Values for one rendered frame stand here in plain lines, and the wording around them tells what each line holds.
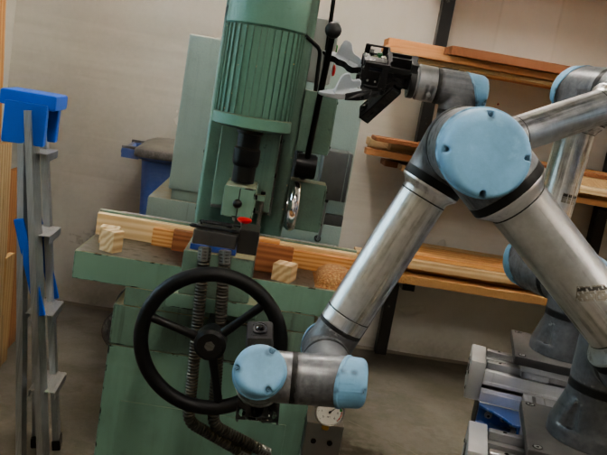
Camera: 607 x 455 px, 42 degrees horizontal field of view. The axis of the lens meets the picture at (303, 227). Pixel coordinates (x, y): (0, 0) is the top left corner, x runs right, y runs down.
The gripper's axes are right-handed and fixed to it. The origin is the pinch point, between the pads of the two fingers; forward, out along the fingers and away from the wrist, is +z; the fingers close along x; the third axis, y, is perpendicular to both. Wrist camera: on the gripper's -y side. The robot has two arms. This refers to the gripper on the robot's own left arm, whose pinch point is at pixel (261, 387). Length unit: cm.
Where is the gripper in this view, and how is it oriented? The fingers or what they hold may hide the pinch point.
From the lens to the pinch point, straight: 146.1
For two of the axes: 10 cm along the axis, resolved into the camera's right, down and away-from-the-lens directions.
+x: 10.0, 0.9, 0.2
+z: -0.5, 3.2, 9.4
